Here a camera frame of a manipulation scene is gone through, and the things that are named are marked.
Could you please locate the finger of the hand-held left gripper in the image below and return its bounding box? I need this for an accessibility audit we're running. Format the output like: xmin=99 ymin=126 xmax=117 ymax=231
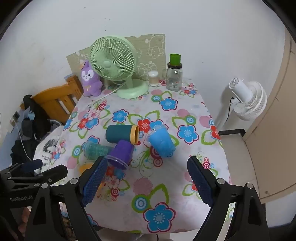
xmin=17 ymin=159 xmax=43 ymax=173
xmin=34 ymin=164 xmax=68 ymax=186

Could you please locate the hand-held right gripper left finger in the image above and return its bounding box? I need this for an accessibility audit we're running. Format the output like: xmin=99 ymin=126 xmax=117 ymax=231
xmin=27 ymin=156 xmax=109 ymax=241

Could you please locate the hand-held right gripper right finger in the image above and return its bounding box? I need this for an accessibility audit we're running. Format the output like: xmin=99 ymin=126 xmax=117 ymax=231
xmin=187 ymin=156 xmax=270 ymax=241

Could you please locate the yellow plastic cup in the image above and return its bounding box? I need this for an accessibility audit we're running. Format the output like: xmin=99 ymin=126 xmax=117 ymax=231
xmin=79 ymin=162 xmax=96 ymax=176

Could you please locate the green clear plastic cup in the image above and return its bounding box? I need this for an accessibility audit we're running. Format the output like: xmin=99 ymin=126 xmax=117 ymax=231
xmin=81 ymin=142 xmax=114 ymax=161

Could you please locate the purple clear plastic cup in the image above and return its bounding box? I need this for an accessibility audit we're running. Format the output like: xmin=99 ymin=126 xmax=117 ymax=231
xmin=106 ymin=140 xmax=135 ymax=171

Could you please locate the teal cup with yellow rim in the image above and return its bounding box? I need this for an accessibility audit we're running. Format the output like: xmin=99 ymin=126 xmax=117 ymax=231
xmin=106 ymin=124 xmax=140 ymax=144

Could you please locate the blue clear plastic cup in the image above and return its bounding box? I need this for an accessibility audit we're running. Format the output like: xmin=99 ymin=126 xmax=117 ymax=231
xmin=145 ymin=125 xmax=175 ymax=158

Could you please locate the person's left hand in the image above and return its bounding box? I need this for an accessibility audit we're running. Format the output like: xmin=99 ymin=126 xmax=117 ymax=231
xmin=18 ymin=206 xmax=32 ymax=240

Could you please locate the white plastic bag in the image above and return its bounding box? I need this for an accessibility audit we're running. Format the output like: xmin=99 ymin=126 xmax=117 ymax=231
xmin=33 ymin=137 xmax=66 ymax=172

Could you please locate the floral tablecloth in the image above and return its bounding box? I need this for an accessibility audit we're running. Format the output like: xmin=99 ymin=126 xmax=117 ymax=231
xmin=33 ymin=80 xmax=233 ymax=234

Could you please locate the pile of black clothes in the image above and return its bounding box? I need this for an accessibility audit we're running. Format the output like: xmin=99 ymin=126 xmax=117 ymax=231
xmin=10 ymin=95 xmax=61 ymax=163

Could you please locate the black bar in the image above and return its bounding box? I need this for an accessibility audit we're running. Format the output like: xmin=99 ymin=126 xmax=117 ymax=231
xmin=218 ymin=129 xmax=245 ymax=136

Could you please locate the wooden chair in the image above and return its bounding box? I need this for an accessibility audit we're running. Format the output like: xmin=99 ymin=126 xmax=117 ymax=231
xmin=20 ymin=75 xmax=84 ymax=125

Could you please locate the white standing fan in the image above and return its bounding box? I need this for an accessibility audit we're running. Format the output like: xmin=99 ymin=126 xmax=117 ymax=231
xmin=214 ymin=77 xmax=267 ymax=131

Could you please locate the purple plush toy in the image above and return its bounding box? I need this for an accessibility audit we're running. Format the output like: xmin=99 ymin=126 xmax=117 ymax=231
xmin=80 ymin=61 xmax=103 ymax=97

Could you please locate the beige door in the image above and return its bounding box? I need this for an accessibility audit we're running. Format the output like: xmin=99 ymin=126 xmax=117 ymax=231
xmin=242 ymin=29 xmax=296 ymax=200

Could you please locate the clear glass jar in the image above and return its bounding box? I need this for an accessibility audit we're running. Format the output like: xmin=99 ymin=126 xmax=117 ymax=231
xmin=166 ymin=62 xmax=183 ymax=91

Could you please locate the small white lidded jar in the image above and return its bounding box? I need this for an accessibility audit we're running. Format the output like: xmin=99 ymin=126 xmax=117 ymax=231
xmin=148 ymin=71 xmax=159 ymax=87

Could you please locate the green desk fan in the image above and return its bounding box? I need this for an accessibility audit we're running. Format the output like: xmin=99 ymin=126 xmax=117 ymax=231
xmin=89 ymin=35 xmax=149 ymax=100

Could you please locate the beige patterned board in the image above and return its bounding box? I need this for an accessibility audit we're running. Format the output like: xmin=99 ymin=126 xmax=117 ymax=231
xmin=66 ymin=34 xmax=166 ymax=81

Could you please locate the white charging cable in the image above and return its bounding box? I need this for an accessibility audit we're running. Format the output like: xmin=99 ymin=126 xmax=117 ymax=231
xmin=10 ymin=116 xmax=32 ymax=161

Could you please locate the black fan cable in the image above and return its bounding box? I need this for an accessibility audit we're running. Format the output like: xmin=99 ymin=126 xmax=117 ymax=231
xmin=225 ymin=97 xmax=235 ymax=123

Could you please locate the white fan power cord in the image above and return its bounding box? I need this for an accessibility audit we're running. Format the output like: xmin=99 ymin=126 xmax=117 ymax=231
xmin=94 ymin=81 xmax=127 ymax=102

